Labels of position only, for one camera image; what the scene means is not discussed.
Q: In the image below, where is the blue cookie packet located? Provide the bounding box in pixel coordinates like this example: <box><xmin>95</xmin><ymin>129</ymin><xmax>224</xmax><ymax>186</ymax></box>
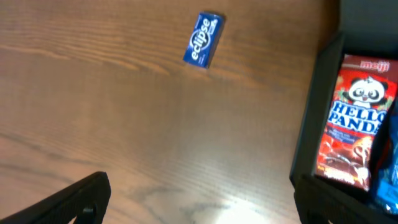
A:
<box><xmin>374</xmin><ymin>101</ymin><xmax>397</xmax><ymax>215</ymax></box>

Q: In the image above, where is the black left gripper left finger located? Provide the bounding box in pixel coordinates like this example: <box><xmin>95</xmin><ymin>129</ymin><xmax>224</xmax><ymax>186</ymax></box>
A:
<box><xmin>1</xmin><ymin>171</ymin><xmax>111</xmax><ymax>224</ymax></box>

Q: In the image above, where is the red Hello Panda box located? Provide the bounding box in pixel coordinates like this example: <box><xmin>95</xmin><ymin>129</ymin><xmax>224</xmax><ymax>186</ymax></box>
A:
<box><xmin>315</xmin><ymin>55</ymin><xmax>397</xmax><ymax>191</ymax></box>

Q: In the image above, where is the blue Eclipse mint tin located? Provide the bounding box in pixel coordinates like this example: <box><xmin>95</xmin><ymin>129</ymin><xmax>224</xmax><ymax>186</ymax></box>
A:
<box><xmin>183</xmin><ymin>12</ymin><xmax>225</xmax><ymax>68</ymax></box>

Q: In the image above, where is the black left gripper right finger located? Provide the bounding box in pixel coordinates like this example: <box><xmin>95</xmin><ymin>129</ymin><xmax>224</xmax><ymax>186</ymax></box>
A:
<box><xmin>294</xmin><ymin>175</ymin><xmax>397</xmax><ymax>224</ymax></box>

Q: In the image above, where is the dark green gift box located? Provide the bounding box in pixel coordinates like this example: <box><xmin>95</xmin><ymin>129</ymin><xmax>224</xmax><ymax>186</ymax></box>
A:
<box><xmin>289</xmin><ymin>0</ymin><xmax>398</xmax><ymax>200</ymax></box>

